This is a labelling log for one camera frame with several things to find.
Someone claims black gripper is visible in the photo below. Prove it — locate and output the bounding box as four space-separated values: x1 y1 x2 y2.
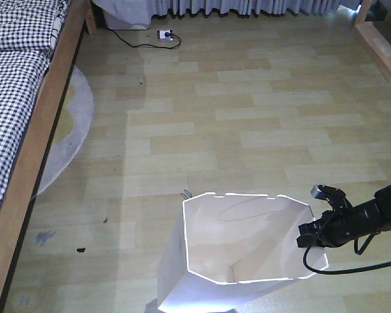
297 185 378 248

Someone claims white plastic trash bin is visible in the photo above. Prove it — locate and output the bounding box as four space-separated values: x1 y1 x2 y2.
157 192 328 312

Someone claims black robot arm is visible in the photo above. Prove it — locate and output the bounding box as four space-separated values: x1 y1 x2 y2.
297 185 391 248

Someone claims wooden furniture base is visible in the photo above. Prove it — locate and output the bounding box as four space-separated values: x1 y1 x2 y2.
351 1 391 83

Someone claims floor power socket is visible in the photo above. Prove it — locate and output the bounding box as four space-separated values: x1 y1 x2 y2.
157 29 173 41

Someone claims grey pleated curtain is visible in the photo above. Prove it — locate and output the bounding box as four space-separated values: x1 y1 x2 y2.
93 0 361 26

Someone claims black white checkered bedding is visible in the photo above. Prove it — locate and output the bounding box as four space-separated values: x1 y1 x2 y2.
0 1 71 210

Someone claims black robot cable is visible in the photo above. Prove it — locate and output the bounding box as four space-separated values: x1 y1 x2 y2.
302 228 391 275

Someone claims black power cord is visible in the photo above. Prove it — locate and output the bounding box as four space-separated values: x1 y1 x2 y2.
106 27 182 50

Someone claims wooden bed frame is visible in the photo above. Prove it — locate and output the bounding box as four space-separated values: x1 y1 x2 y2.
0 1 96 309

